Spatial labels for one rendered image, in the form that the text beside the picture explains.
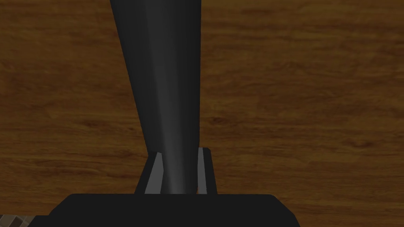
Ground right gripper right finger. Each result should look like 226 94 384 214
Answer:
197 147 218 195

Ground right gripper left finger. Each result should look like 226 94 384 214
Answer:
134 151 164 195

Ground dark grey bar handle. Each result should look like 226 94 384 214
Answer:
109 0 202 195

